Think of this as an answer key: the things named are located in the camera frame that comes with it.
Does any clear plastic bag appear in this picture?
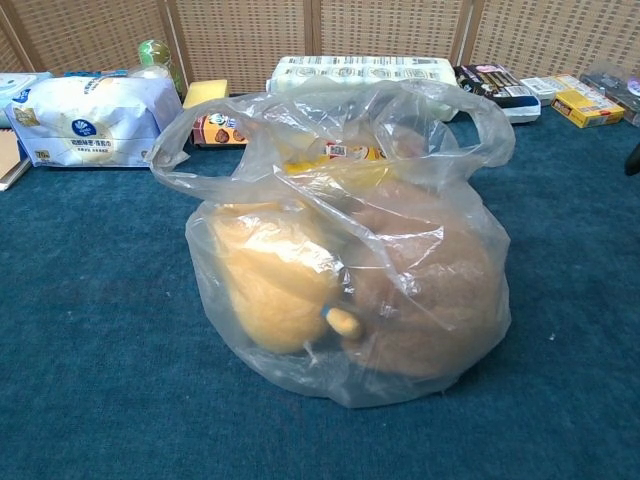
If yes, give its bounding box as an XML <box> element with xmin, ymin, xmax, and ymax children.
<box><xmin>148</xmin><ymin>79</ymin><xmax>516</xmax><ymax>409</ymax></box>

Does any dark purple pack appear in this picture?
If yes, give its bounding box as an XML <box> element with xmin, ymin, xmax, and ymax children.
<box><xmin>579</xmin><ymin>62</ymin><xmax>640</xmax><ymax>127</ymax></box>

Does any small white box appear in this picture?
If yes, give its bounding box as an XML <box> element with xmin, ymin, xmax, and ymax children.
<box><xmin>519</xmin><ymin>76</ymin><xmax>566</xmax><ymax>107</ymax></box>

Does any black snack pack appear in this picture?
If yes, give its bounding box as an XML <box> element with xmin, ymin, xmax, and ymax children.
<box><xmin>453</xmin><ymin>63</ymin><xmax>543</xmax><ymax>124</ymax></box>

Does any brown plush toy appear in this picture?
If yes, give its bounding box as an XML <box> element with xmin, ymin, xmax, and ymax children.
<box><xmin>343</xmin><ymin>124</ymin><xmax>504</xmax><ymax>380</ymax></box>

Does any yellow snack packet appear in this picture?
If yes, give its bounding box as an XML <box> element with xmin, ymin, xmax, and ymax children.
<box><xmin>283</xmin><ymin>141</ymin><xmax>392</xmax><ymax>187</ymax></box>

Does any white toilet paper pack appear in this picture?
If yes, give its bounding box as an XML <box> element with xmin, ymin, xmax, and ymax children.
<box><xmin>266</xmin><ymin>55</ymin><xmax>460</xmax><ymax>122</ymax></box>

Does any yellow plush toy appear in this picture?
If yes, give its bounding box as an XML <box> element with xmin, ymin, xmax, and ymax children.
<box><xmin>209</xmin><ymin>202</ymin><xmax>364</xmax><ymax>354</ymax></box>

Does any wicker folding screen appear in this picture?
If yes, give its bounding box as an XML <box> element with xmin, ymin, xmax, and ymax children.
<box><xmin>0</xmin><ymin>0</ymin><xmax>640</xmax><ymax>97</ymax></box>

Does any brown panda cookie box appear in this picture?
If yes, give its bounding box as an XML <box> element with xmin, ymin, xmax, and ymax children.
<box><xmin>192</xmin><ymin>113</ymin><xmax>249</xmax><ymax>148</ymax></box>

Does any yellow sponge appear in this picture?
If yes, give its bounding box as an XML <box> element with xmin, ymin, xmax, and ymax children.
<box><xmin>182</xmin><ymin>79</ymin><xmax>230</xmax><ymax>111</ymax></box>

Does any green round bottle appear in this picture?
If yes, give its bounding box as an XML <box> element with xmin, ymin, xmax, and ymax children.
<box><xmin>138</xmin><ymin>39</ymin><xmax>187</xmax><ymax>96</ymax></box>

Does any white blue tissue pack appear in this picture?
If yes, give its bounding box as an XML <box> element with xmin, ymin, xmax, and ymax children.
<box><xmin>4</xmin><ymin>74</ymin><xmax>184</xmax><ymax>169</ymax></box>

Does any light blue wipes pack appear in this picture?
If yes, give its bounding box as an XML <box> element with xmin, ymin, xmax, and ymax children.
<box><xmin>0</xmin><ymin>72</ymin><xmax>54</xmax><ymax>129</ymax></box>

